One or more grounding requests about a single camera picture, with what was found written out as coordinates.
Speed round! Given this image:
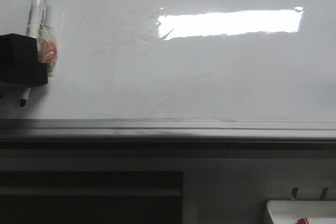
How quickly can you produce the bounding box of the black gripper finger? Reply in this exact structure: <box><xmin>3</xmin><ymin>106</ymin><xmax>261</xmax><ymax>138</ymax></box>
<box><xmin>1</xmin><ymin>34</ymin><xmax>39</xmax><ymax>64</ymax></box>
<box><xmin>1</xmin><ymin>63</ymin><xmax>48</xmax><ymax>98</ymax></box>

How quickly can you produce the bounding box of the red magnet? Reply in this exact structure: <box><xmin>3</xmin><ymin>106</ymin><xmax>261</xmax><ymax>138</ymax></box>
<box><xmin>38</xmin><ymin>26</ymin><xmax>58</xmax><ymax>77</ymax></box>

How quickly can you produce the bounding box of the white whiteboard marker black tip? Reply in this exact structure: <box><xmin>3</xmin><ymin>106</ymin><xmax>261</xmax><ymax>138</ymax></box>
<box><xmin>19</xmin><ymin>0</ymin><xmax>49</xmax><ymax>108</ymax></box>

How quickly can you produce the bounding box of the grey aluminium whiteboard tray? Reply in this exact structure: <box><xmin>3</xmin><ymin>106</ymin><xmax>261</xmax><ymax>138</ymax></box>
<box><xmin>1</xmin><ymin>119</ymin><xmax>335</xmax><ymax>148</ymax></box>

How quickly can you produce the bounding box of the white whiteboard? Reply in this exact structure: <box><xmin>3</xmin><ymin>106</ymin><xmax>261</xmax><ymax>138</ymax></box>
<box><xmin>1</xmin><ymin>0</ymin><xmax>335</xmax><ymax>121</ymax></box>

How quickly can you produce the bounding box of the white plastic tray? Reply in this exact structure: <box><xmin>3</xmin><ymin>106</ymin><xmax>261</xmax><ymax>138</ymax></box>
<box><xmin>265</xmin><ymin>200</ymin><xmax>335</xmax><ymax>223</ymax></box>

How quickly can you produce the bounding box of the dark left wall hook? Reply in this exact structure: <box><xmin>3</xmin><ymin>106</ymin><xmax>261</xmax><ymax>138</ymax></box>
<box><xmin>291</xmin><ymin>187</ymin><xmax>298</xmax><ymax>200</ymax></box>

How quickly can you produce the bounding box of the dark wall hook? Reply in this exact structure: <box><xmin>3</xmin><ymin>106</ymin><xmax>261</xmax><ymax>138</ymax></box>
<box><xmin>320</xmin><ymin>187</ymin><xmax>329</xmax><ymax>200</ymax></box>
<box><xmin>291</xmin><ymin>187</ymin><xmax>298</xmax><ymax>200</ymax></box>

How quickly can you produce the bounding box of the dark right wall hook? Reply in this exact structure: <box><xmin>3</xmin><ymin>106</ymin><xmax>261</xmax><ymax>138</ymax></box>
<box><xmin>320</xmin><ymin>187</ymin><xmax>329</xmax><ymax>200</ymax></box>

